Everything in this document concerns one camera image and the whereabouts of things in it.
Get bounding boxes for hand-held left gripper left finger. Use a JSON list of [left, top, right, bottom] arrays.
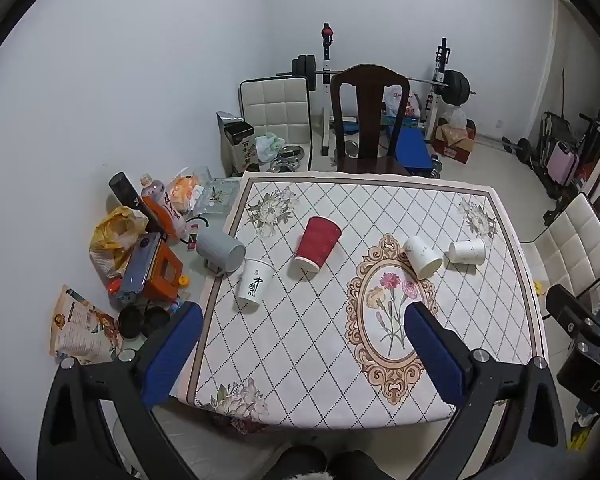
[[36, 301, 204, 480]]

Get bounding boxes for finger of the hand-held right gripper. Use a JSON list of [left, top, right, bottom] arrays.
[[546, 284, 600, 343]]

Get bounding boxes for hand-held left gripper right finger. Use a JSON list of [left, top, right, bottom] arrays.
[[404, 301, 567, 480]]

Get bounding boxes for white speckled paper cup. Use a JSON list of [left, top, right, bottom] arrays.
[[447, 238, 487, 266], [403, 235, 444, 278]]

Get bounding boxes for white cup with black print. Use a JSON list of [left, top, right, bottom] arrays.
[[237, 259, 274, 311]]

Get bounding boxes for red paper cup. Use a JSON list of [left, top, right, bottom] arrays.
[[294, 216, 342, 275]]

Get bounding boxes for black round lid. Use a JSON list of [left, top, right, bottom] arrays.
[[144, 307, 170, 333], [118, 306, 143, 338]]

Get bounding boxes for white padded chair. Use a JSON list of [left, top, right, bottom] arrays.
[[519, 192, 600, 318], [238, 76, 313, 171]]

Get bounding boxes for orange and grey device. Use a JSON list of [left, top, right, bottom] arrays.
[[109, 232, 188, 306]]

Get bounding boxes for colourful printed magazine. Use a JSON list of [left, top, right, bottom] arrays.
[[49, 285, 123, 365]]

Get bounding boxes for grey cylindrical mug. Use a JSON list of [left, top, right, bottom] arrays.
[[196, 227, 247, 276]]

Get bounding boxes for yellow plastic bag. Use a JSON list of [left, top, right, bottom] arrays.
[[89, 206, 150, 278]]

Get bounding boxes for floral diamond-pattern table cloth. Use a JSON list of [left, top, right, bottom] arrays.
[[187, 170, 548, 431]]

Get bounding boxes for person's right leg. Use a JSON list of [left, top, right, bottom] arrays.
[[330, 450, 381, 480]]

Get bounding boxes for person's leg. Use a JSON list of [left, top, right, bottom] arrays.
[[330, 450, 381, 480], [267, 444, 327, 480]]

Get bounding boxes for pink suitcase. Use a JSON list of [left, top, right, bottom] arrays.
[[550, 141, 580, 188]]

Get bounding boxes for orange drink bottle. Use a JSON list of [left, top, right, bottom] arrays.
[[140, 174, 188, 236]]

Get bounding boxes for black dumbbell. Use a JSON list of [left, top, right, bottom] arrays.
[[501, 136, 533, 163]]

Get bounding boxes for orange snack bag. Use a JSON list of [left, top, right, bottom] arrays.
[[167, 172, 206, 216]]

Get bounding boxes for person's left leg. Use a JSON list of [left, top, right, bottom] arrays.
[[267, 444, 327, 480]]

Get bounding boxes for black cylindrical bottle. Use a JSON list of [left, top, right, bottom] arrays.
[[109, 172, 153, 221]]

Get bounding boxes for clear plastic container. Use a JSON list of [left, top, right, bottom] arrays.
[[195, 165, 241, 216]]

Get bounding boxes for cardboard box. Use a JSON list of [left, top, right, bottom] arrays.
[[432, 120, 477, 163]]

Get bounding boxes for blue bench pad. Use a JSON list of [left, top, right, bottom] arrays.
[[390, 127, 433, 171]]

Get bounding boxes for dark printed box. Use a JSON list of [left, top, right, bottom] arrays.
[[217, 110, 261, 177]]

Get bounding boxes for green and white plastic bag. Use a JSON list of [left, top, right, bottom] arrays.
[[256, 132, 286, 162]]

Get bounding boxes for barbell with black plates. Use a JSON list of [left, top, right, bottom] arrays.
[[275, 55, 477, 103]]

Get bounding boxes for white plastic bag red print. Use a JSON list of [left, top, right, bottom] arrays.
[[382, 85, 423, 118]]

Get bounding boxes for white barbell rack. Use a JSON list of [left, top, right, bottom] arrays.
[[316, 22, 453, 157]]

